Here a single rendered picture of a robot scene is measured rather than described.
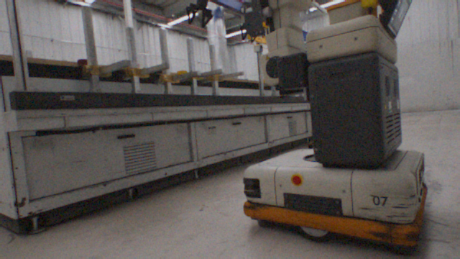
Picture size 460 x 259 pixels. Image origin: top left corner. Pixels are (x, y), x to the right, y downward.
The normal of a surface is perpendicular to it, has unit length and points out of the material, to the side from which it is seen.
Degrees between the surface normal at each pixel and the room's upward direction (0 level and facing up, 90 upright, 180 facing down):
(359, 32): 90
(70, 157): 90
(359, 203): 90
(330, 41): 90
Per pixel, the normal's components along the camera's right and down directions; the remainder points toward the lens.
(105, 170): 0.79, -0.04
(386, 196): -0.60, 0.09
